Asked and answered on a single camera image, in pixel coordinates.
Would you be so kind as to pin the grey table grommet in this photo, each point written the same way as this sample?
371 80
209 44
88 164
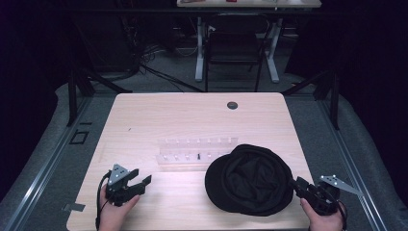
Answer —
232 105

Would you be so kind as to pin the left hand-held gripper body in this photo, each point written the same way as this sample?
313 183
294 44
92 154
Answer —
119 186

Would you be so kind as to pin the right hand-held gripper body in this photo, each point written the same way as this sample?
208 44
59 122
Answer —
324 194

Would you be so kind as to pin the white desk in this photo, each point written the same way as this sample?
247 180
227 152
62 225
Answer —
248 19

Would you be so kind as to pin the clear acrylic rack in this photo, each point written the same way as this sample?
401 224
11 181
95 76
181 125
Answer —
195 150

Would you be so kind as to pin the black metal stand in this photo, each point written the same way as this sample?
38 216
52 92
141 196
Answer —
324 93
86 86

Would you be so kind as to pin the person's right hand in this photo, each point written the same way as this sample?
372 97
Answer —
322 220

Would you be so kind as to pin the grey tape strip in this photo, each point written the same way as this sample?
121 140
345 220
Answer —
73 207

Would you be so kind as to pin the black chair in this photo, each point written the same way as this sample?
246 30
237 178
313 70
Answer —
234 45

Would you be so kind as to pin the black cap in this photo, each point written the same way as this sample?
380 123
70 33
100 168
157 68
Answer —
250 179

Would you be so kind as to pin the person's left hand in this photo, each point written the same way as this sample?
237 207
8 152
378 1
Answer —
114 212

